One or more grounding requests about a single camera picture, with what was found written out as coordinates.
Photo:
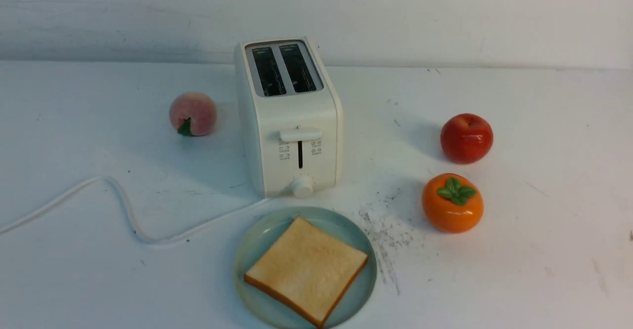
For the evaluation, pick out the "light green plate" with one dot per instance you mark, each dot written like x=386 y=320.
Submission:
x=261 y=236

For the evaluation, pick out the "white toaster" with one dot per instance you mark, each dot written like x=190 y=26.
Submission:
x=291 y=117

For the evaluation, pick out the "pink peach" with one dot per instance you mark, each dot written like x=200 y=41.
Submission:
x=193 y=114

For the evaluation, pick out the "orange persimmon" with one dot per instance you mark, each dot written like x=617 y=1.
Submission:
x=452 y=203

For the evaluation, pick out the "red apple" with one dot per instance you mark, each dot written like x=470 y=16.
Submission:
x=466 y=138

